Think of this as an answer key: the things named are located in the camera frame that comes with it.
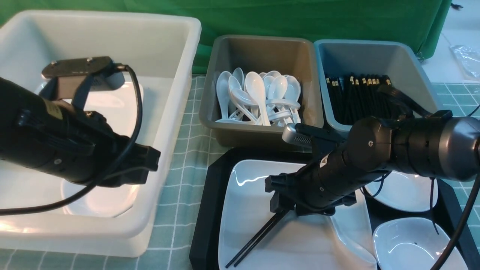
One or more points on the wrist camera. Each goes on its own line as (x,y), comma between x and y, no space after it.
(300,137)
(80,73)

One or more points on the bundle of black chopsticks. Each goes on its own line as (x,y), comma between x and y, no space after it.
(354,97)

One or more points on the green checkered tablecloth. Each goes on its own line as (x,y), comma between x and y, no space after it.
(177,209)

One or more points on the large white plastic tub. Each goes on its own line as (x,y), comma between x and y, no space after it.
(160,49)

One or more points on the pile of white spoons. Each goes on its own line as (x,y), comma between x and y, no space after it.
(266,98)

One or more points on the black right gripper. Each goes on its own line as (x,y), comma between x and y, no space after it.
(297,191)

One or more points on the blue-grey chopstick bin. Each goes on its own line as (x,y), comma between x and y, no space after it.
(351,72)

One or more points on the black serving tray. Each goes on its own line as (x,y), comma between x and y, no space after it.
(203,252)

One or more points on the green backdrop cloth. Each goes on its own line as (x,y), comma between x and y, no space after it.
(415,23)

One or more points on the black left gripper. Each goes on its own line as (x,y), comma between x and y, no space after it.
(118,160)

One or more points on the white bowl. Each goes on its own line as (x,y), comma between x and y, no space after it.
(406,192)
(409,243)
(104,202)

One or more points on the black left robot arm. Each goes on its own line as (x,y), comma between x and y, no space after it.
(50,133)

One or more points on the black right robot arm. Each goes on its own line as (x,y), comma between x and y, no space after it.
(440,146)

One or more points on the clear plastic bag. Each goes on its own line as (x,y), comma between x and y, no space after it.
(468,60)

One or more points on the white bowl in tub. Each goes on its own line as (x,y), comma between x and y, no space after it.
(104,202)

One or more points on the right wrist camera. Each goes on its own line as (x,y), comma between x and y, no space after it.
(300,137)

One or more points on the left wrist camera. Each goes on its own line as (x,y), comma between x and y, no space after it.
(80,73)

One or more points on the white square rice plate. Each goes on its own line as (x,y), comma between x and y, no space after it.
(296,243)

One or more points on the black chopstick pair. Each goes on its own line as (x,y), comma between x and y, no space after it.
(256,239)

